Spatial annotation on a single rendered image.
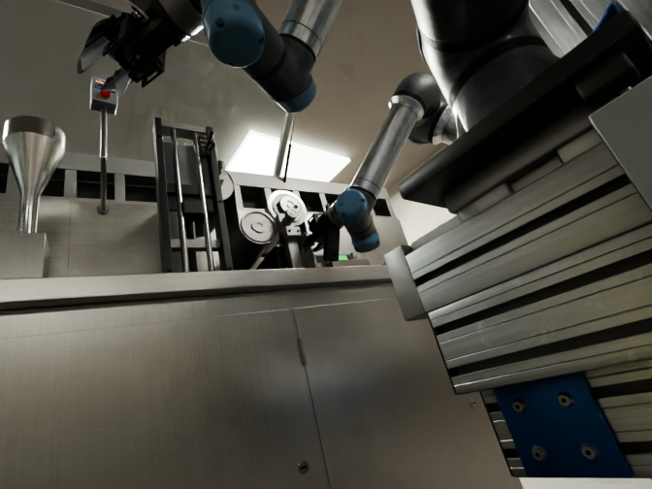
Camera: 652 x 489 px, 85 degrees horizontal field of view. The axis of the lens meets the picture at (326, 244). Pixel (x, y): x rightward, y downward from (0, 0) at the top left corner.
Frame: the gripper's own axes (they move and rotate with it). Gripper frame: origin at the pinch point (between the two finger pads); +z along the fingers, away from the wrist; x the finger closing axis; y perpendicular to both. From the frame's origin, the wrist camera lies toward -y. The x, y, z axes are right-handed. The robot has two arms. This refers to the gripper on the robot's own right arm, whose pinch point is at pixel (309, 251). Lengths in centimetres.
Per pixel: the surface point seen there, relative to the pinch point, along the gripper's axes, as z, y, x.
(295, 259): -6.7, -6.0, 10.0
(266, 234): -1.9, 5.5, 15.8
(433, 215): 149, 118, -278
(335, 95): 75, 188, -111
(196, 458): -29, -51, 48
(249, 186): 31, 49, 4
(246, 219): -1.9, 10.7, 21.6
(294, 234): -9.0, 1.8, 9.6
